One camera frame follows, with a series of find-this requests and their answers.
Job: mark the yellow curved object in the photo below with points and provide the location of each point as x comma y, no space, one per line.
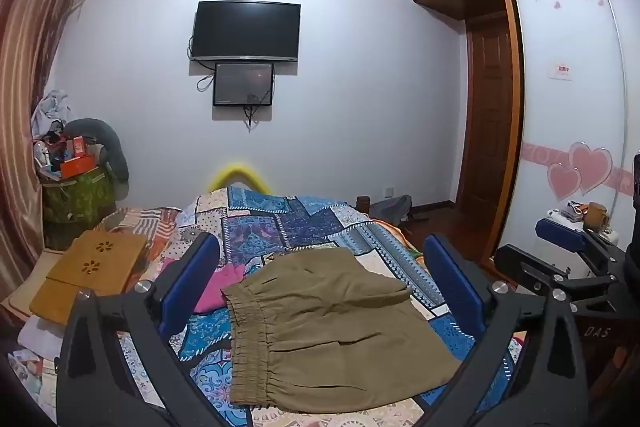
220,174

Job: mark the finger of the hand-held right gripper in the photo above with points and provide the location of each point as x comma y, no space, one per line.
522,264
560,233

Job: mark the white wardrobe with pink hearts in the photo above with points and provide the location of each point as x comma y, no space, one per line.
560,132

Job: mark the white crumpled cloth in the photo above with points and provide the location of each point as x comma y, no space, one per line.
40,332

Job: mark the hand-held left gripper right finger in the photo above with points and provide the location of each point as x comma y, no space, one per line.
455,287

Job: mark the grey neck pillow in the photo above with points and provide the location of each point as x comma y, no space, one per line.
117,157

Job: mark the green fabric storage box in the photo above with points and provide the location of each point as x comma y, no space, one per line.
80,197

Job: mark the khaki pants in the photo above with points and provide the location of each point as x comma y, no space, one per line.
325,317

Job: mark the blue patchwork blanket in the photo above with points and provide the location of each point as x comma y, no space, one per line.
300,227

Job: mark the black wall television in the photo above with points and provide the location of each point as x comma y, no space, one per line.
247,29

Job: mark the small black monitor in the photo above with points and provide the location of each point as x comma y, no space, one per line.
242,84

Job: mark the striped brown curtain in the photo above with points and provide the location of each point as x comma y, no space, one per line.
25,82

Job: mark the striped orange bedsheet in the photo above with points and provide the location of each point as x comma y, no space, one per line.
145,224

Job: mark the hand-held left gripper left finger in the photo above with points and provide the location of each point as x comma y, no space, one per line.
192,282

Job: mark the wooden bed post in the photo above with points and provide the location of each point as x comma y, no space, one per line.
363,203

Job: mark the brown cup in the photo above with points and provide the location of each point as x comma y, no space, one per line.
596,216

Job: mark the pile of printed papers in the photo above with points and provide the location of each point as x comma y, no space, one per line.
30,372

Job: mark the pink garment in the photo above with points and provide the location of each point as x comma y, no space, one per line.
220,287

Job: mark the orange box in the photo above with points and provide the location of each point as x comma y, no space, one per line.
77,166

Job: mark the white clothes pile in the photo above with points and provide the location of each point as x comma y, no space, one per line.
50,107

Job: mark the wooden lap desk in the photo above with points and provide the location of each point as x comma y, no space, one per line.
90,267

